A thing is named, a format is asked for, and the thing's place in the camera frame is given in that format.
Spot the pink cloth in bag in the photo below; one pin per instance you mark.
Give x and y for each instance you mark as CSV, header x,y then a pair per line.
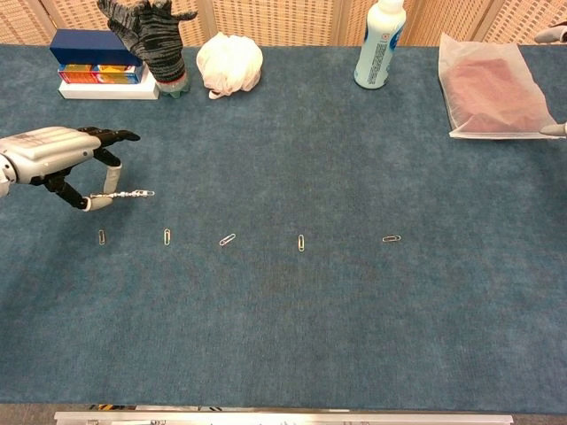
x,y
491,93

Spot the small orange box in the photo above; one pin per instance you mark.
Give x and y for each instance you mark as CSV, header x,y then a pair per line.
x,y
117,75
75,74

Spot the flat white box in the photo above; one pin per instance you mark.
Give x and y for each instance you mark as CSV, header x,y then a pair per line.
x,y
106,91

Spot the wicker folding screen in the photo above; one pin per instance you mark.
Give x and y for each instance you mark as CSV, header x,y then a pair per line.
x,y
288,20

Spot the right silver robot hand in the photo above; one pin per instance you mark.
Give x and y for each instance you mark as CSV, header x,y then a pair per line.
x,y
553,35

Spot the translucent zip bag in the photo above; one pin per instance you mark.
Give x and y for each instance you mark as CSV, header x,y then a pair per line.
x,y
487,88

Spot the dark blue box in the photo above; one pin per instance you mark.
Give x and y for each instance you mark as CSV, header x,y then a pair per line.
x,y
88,46

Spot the light blue plastic bottle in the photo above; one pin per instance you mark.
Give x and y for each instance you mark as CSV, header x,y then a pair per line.
x,y
376,53

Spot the aluminium rail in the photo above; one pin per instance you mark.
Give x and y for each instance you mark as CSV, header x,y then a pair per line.
x,y
283,418

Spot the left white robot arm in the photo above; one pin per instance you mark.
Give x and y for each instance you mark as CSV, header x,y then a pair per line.
x,y
4,177

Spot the metal drill bit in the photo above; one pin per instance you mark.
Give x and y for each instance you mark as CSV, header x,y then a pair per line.
x,y
126,194

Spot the blue felt table cover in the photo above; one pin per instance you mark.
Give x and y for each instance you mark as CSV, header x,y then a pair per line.
x,y
266,310

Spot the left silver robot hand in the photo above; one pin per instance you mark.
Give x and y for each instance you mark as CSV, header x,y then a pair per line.
x,y
48,150

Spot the grey knit glove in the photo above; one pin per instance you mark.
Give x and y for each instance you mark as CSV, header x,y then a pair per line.
x,y
155,48

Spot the green bottle under glove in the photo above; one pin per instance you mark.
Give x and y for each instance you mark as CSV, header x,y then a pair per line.
x,y
175,87

